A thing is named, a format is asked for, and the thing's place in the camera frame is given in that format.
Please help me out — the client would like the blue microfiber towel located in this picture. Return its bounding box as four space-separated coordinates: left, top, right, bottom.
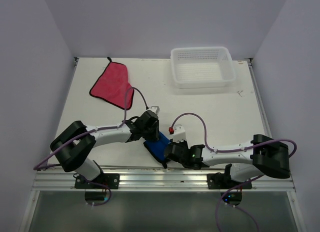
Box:
143 132 171 169

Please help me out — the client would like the red microfiber towel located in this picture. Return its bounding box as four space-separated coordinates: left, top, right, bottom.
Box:
89 57 134 110

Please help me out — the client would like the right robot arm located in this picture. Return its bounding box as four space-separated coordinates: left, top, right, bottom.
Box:
164 134 292 188

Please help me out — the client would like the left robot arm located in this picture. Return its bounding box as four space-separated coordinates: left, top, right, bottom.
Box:
50 106 160 188

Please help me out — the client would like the white perforated plastic basket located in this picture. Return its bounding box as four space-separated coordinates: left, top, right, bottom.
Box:
170 47 237 89

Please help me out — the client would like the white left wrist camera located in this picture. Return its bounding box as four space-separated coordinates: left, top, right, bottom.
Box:
148 106 160 115

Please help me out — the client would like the red cable connector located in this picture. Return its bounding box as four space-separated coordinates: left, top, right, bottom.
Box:
168 127 174 134

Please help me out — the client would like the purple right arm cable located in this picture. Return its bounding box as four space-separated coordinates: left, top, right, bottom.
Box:
171 113 298 232

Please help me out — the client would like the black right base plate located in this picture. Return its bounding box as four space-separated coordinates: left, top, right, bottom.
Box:
206 173 240 189

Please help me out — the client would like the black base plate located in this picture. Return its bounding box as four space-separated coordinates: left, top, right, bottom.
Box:
73 173 120 189
206 173 240 189

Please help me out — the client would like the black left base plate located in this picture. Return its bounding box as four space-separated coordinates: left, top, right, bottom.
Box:
73 173 120 189

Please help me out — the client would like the aluminium mounting rail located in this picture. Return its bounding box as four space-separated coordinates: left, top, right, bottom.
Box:
32 166 296 191

